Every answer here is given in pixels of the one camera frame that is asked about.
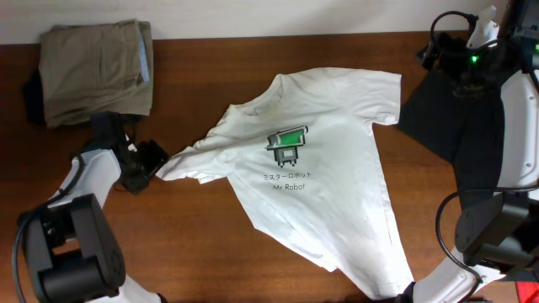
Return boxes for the red garment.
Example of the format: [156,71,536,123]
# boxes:
[515,281,539,303]

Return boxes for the folded black garment under trousers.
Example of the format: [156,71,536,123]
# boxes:
[21,66,142,128]

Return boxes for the white printed t-shirt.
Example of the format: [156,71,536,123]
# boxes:
[158,67,414,300]

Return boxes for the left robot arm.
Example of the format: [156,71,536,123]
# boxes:
[12,112,169,303]

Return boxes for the folded khaki trousers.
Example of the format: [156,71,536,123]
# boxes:
[38,19,154,128]

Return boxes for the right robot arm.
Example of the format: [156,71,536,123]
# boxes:
[397,0,538,302]

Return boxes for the dark green t-shirt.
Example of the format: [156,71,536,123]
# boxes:
[398,48,508,209]

